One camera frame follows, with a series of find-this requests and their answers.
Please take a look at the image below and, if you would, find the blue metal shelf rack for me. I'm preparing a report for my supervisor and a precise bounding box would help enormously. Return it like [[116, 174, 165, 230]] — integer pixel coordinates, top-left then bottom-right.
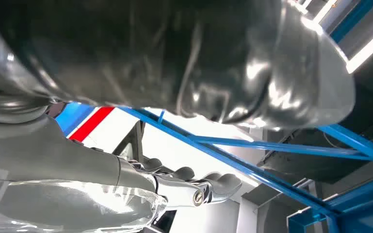
[[55, 102, 373, 233]]

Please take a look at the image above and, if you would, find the white car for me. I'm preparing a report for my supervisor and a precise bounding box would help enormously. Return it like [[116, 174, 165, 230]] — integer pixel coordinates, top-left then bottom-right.
[[66, 107, 267, 233]]

